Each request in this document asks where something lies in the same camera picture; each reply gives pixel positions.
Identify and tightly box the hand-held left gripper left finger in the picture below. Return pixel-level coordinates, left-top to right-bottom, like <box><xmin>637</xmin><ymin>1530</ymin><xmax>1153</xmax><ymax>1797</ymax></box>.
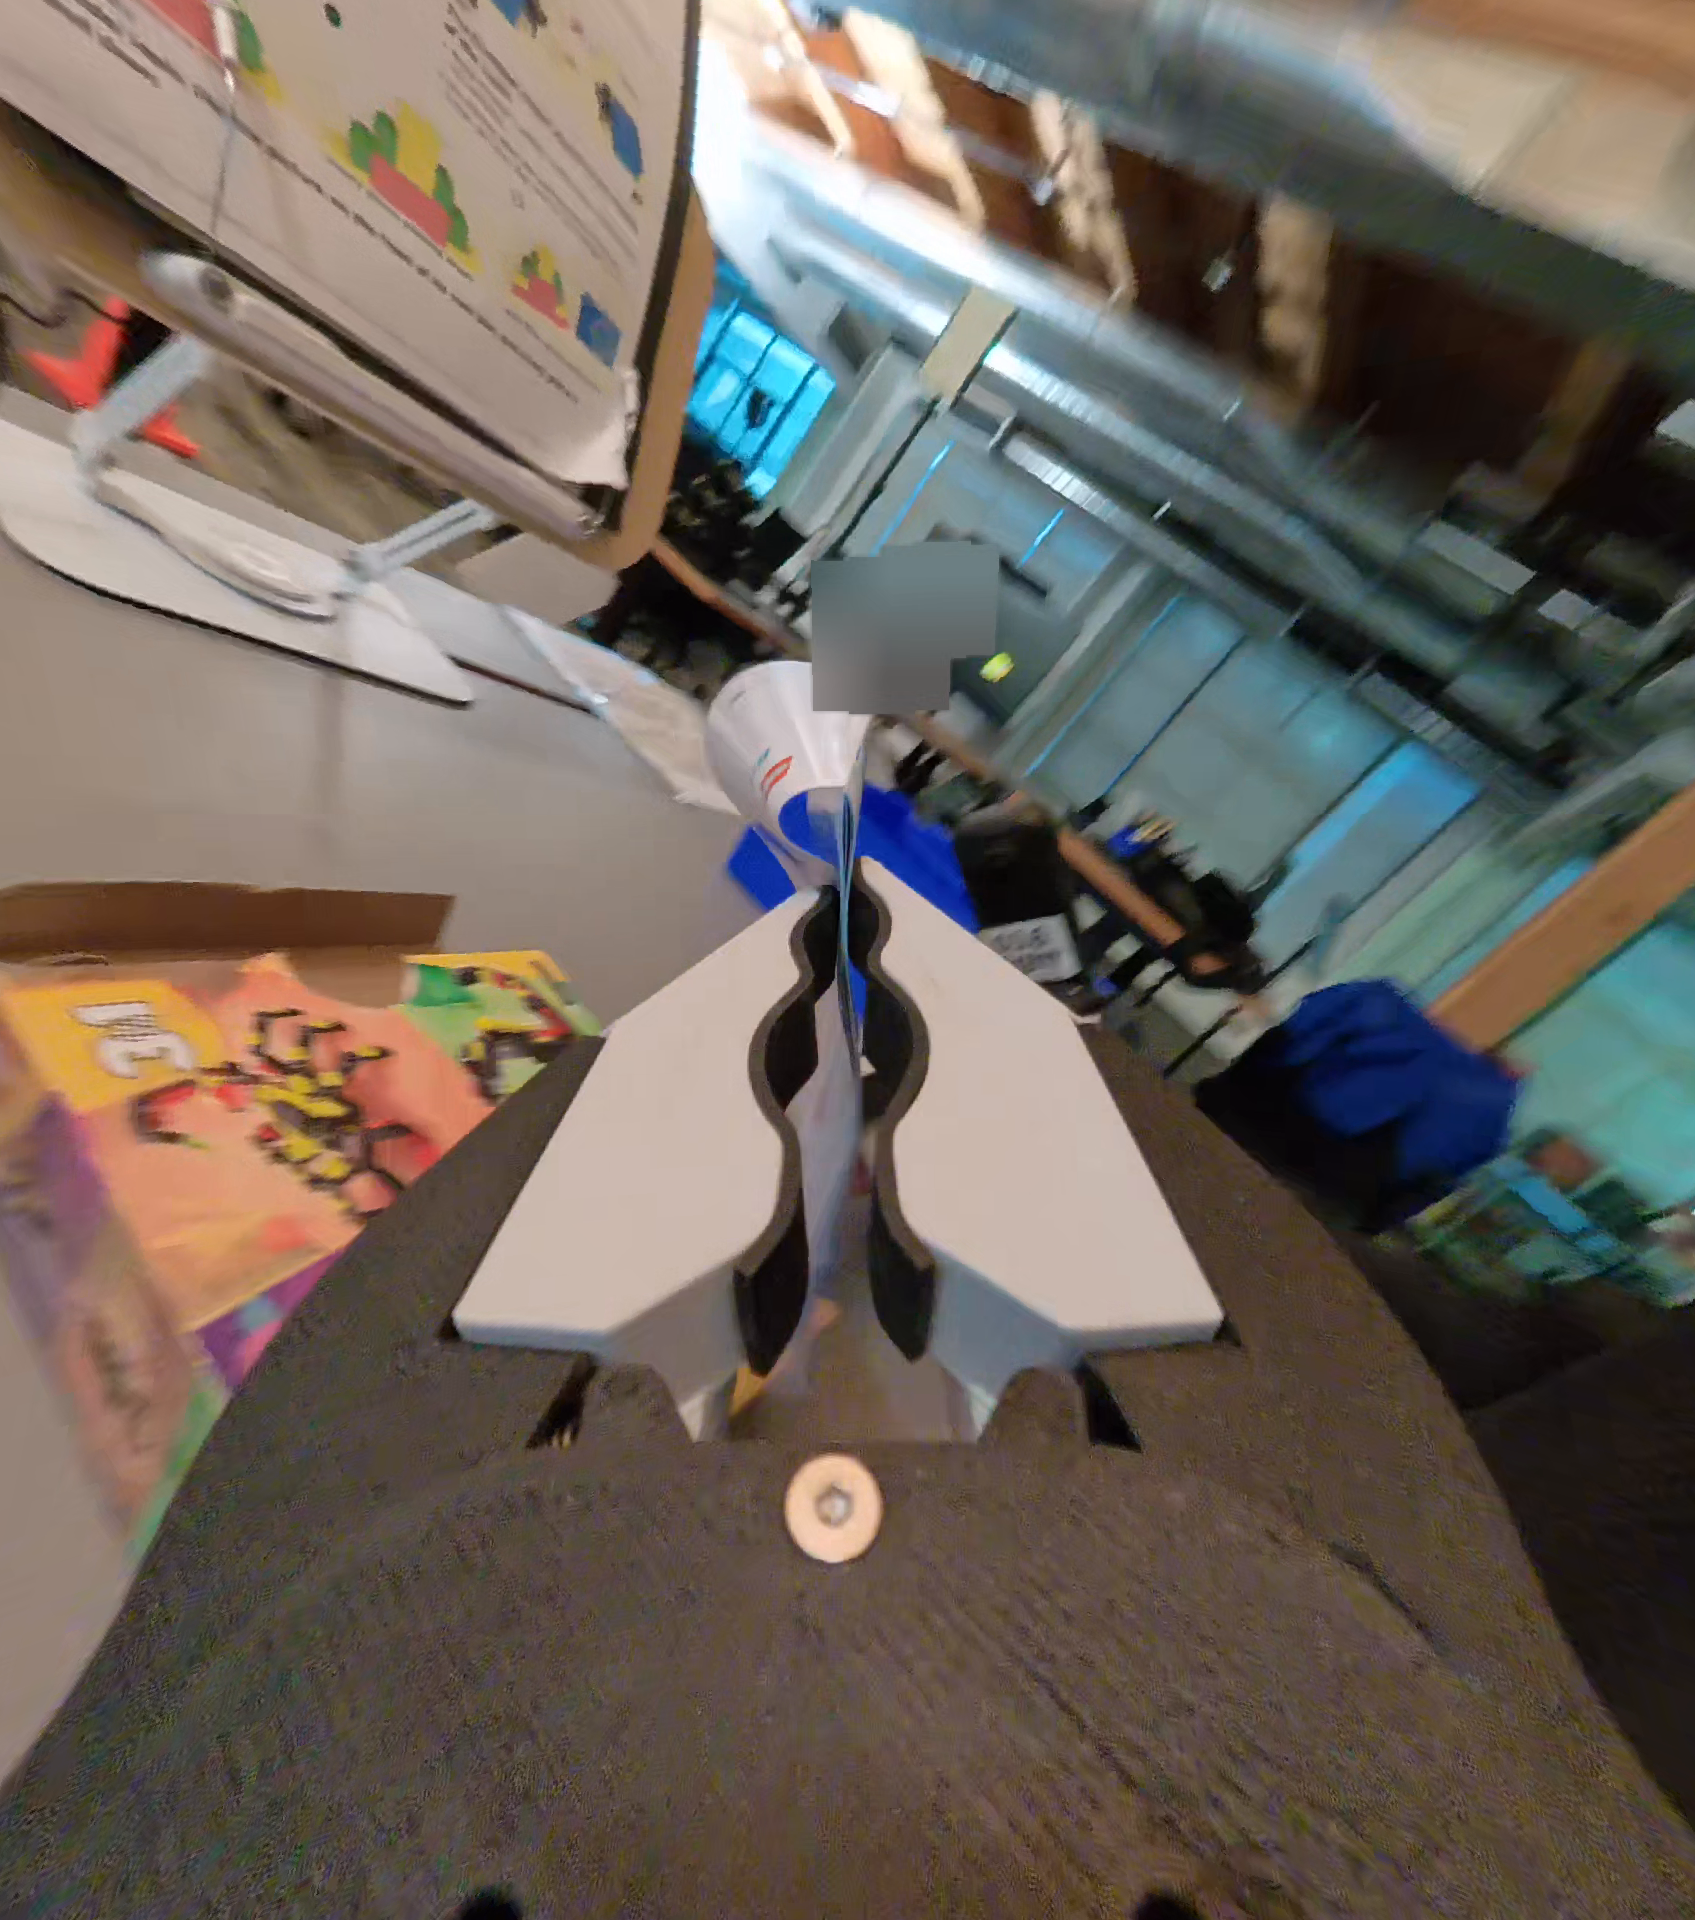
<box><xmin>451</xmin><ymin>889</ymin><xmax>851</xmax><ymax>1443</ymax></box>

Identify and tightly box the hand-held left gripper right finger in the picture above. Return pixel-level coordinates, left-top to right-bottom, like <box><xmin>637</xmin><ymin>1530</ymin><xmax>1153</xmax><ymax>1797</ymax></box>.
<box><xmin>859</xmin><ymin>854</ymin><xmax>1227</xmax><ymax>1438</ymax></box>

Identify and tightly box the yellow lego set box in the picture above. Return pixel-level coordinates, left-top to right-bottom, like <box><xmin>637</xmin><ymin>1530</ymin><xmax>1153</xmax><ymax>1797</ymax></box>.
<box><xmin>0</xmin><ymin>880</ymin><xmax>609</xmax><ymax>1566</ymax></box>

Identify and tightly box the white instruction booklet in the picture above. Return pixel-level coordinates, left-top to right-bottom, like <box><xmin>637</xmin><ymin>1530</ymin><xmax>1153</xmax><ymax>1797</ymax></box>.
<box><xmin>703</xmin><ymin>661</ymin><xmax>881</xmax><ymax>1417</ymax></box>

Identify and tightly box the black office chair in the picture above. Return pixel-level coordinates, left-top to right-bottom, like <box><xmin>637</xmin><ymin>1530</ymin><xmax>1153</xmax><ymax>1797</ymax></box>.
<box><xmin>951</xmin><ymin>815</ymin><xmax>1091</xmax><ymax>966</ymax></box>

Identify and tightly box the blue storage bin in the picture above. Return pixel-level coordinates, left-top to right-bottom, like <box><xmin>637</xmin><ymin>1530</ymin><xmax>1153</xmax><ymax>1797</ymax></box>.
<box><xmin>723</xmin><ymin>780</ymin><xmax>987</xmax><ymax>936</ymax></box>
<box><xmin>1243</xmin><ymin>979</ymin><xmax>1526</xmax><ymax>1220</ymax></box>

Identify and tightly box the white paper sheet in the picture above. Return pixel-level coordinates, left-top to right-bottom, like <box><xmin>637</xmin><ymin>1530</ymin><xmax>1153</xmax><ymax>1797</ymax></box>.
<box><xmin>513</xmin><ymin>601</ymin><xmax>731</xmax><ymax>817</ymax></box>

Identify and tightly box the wooden beam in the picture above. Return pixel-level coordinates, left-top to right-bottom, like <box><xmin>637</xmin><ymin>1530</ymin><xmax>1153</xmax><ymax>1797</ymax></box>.
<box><xmin>1430</xmin><ymin>694</ymin><xmax>1695</xmax><ymax>1057</ymax></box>

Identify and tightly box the long silver pipe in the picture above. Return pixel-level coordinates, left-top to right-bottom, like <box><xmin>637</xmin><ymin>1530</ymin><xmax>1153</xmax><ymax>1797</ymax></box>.
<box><xmin>771</xmin><ymin>224</ymin><xmax>1538</xmax><ymax>663</ymax></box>

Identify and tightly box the hanging paper sign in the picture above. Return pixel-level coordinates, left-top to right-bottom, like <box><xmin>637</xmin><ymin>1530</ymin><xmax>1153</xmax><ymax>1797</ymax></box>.
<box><xmin>919</xmin><ymin>284</ymin><xmax>1023</xmax><ymax>411</ymax></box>

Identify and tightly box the red plastic object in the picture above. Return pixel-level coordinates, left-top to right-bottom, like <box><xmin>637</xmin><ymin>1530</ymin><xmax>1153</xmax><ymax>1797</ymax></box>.
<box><xmin>25</xmin><ymin>294</ymin><xmax>207</xmax><ymax>462</ymax></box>

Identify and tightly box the instruction poster board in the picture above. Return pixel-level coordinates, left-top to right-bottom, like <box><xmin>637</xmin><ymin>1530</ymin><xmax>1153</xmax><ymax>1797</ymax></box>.
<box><xmin>0</xmin><ymin>0</ymin><xmax>717</xmax><ymax>576</ymax></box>

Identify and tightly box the large silver ventilation duct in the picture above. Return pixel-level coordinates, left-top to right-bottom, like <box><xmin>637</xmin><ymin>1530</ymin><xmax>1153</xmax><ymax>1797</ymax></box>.
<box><xmin>847</xmin><ymin>0</ymin><xmax>1695</xmax><ymax>324</ymax></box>

